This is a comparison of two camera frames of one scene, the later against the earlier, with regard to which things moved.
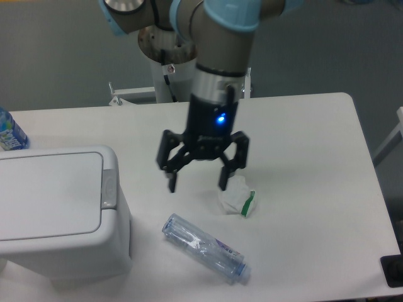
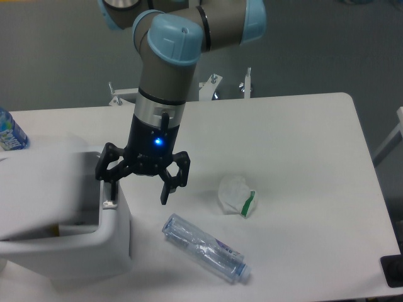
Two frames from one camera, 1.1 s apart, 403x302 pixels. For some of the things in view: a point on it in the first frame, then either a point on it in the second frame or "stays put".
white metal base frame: (119, 95) stays put
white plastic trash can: (64, 216) stays put
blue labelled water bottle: (12, 136) stays put
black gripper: (210, 127) → (148, 153)
